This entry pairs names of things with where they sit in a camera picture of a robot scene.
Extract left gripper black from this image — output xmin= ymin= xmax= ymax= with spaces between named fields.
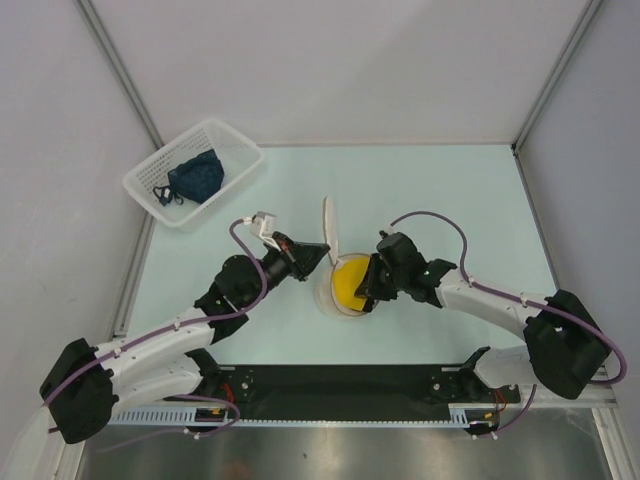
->
xmin=242 ymin=231 xmax=330 ymax=309

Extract yellow bra black straps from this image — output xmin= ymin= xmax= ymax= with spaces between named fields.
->
xmin=331 ymin=256 xmax=377 ymax=313

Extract beige mesh laundry bag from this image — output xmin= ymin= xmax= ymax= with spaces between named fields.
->
xmin=315 ymin=196 xmax=377 ymax=319

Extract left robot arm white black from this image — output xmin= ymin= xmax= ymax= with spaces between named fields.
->
xmin=39 ymin=232 xmax=330 ymax=445

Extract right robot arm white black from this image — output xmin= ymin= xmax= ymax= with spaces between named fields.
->
xmin=350 ymin=233 xmax=612 ymax=401

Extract dark blue bra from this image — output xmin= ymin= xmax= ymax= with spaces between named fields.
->
xmin=152 ymin=149 xmax=225 ymax=206

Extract white plastic perforated basket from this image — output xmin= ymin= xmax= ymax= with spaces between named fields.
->
xmin=122 ymin=118 xmax=266 ymax=232

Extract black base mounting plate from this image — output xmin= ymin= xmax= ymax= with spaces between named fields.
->
xmin=194 ymin=365 xmax=521 ymax=420

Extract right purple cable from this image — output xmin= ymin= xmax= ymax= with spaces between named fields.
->
xmin=387 ymin=210 xmax=629 ymax=441

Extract purple cable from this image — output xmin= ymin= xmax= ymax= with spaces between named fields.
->
xmin=387 ymin=210 xmax=629 ymax=441
xmin=41 ymin=219 xmax=271 ymax=454

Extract white slotted cable duct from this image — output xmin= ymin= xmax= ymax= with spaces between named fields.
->
xmin=108 ymin=405 xmax=497 ymax=429

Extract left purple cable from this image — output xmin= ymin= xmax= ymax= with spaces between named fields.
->
xmin=41 ymin=219 xmax=271 ymax=454

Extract left aluminium frame post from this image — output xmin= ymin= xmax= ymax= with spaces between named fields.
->
xmin=73 ymin=0 xmax=164 ymax=149

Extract aluminium frame post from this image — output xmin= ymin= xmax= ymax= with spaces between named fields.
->
xmin=510 ymin=0 xmax=604 ymax=149
xmin=73 ymin=0 xmax=164 ymax=149

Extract right aluminium frame post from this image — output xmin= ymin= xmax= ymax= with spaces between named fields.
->
xmin=510 ymin=0 xmax=604 ymax=149

